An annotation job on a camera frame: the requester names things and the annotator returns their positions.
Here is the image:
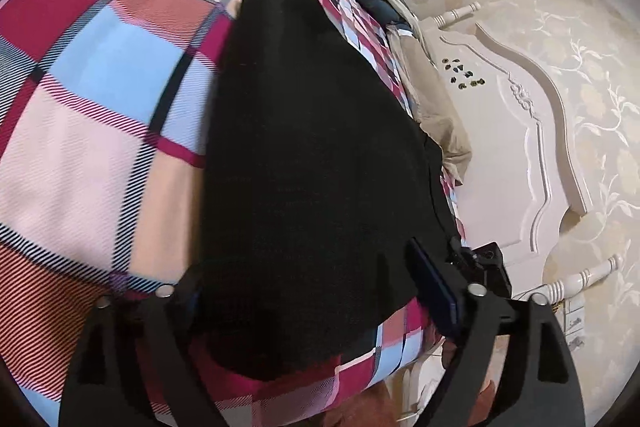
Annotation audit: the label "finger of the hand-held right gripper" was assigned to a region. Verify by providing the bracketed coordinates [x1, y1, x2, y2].
[446, 237, 476, 275]

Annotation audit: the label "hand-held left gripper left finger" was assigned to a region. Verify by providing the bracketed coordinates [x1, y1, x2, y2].
[59, 269, 221, 427]

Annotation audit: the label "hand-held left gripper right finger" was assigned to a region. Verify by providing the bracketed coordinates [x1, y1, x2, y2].
[405, 238, 586, 427]

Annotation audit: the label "black pants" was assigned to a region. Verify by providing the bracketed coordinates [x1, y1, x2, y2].
[192, 0, 463, 380]

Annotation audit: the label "white nightstand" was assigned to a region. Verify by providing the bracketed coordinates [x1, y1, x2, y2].
[560, 296, 587, 353]

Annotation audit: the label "white carved headboard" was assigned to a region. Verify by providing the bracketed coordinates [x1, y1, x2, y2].
[420, 2, 623, 308]

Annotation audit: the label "beige pillow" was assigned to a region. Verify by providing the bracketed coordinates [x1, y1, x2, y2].
[387, 29, 473, 185]

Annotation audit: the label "cluster of small dark stickers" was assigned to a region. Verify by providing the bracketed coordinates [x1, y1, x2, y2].
[441, 57, 487, 90]

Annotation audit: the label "plaid bed sheet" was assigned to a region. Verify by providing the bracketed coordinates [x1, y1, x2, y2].
[0, 0, 468, 427]

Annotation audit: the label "white bed side rail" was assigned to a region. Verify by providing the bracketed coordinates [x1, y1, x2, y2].
[387, 339, 453, 427]

